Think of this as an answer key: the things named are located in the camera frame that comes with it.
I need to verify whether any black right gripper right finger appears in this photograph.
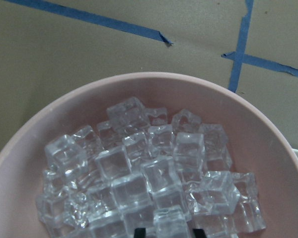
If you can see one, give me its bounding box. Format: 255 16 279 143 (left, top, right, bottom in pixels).
193 229 206 238

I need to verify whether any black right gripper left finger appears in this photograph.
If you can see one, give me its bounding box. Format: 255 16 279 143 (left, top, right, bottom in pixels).
134 228 146 238

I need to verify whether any pile of ice cubes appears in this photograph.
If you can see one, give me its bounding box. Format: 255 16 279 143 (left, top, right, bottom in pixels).
36 97 266 238

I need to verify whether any pink bowl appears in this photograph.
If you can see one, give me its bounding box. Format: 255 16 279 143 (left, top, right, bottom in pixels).
0 72 298 238

